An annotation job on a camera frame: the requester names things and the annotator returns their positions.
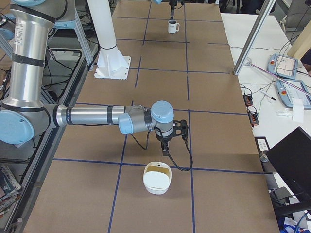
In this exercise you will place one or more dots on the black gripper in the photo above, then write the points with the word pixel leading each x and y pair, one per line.
pixel 172 5
pixel 164 139

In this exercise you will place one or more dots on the white mug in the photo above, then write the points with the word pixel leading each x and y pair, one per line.
pixel 173 26

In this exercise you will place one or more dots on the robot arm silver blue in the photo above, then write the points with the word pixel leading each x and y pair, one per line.
pixel 34 19

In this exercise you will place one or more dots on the orange black connector box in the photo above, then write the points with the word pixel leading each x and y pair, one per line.
pixel 248 100

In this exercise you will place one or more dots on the white paper label card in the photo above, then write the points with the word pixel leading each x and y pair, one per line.
pixel 263 146

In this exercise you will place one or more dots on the black monitor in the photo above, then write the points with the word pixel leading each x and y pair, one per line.
pixel 291 158

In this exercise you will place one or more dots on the far teach pendant tablet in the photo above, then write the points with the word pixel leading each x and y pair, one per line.
pixel 283 66

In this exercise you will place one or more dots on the teach pendant tablet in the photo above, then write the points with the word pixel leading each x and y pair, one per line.
pixel 283 66
pixel 286 92

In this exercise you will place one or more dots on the near teach pendant tablet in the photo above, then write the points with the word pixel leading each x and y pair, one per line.
pixel 286 92

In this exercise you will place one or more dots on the stack of books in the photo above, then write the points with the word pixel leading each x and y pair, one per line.
pixel 9 189

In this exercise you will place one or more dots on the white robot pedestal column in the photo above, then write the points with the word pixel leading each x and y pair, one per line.
pixel 111 63

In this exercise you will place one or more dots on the aluminium frame post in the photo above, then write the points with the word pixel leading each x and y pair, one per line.
pixel 260 20

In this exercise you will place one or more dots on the aluminium frame rack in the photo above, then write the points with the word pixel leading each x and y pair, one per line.
pixel 80 41

